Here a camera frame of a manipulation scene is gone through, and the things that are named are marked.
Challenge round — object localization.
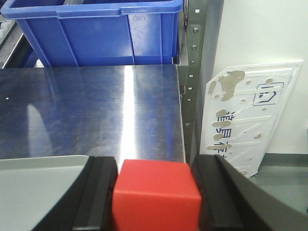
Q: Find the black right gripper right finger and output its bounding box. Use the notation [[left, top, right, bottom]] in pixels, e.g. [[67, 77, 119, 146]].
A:
[[191, 154, 308, 231]]

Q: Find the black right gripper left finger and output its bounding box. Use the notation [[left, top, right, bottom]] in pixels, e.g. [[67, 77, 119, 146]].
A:
[[33, 156, 118, 231]]

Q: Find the red cube block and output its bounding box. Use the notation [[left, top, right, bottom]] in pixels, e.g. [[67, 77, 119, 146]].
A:
[[112, 159, 202, 231]]

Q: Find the grey plastic tray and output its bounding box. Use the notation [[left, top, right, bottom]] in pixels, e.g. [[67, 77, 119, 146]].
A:
[[0, 155, 88, 231]]

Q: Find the white sign board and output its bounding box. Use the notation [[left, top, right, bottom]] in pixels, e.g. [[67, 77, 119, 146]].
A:
[[200, 60, 303, 178]]

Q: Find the blue plastic bin right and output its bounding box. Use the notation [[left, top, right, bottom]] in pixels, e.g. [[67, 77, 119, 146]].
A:
[[0, 0, 183, 67]]

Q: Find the white roller track right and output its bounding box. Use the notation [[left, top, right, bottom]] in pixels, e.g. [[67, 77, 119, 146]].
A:
[[0, 20, 16, 46]]

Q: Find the perforated steel shelf post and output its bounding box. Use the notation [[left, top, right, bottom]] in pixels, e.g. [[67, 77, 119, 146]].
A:
[[177, 0, 209, 163]]

